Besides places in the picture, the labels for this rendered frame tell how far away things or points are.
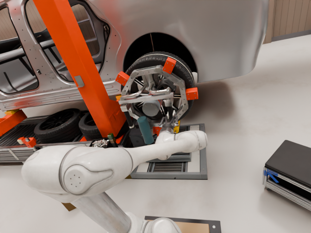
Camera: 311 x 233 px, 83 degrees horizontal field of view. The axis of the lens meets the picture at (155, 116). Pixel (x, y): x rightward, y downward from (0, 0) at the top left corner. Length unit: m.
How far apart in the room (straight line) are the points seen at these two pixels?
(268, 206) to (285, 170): 0.36
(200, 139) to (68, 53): 1.17
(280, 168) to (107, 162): 1.30
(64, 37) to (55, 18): 0.12
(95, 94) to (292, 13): 5.37
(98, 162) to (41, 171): 0.17
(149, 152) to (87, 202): 0.27
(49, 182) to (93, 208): 0.23
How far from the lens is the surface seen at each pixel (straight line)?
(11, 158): 3.34
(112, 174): 0.48
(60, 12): 1.55
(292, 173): 1.56
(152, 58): 1.44
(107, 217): 0.80
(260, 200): 1.79
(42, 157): 0.59
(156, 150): 0.72
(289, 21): 6.09
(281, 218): 1.74
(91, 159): 0.46
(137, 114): 1.65
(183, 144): 0.81
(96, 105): 1.67
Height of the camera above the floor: 1.48
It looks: 30 degrees down
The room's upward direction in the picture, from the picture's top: 16 degrees counter-clockwise
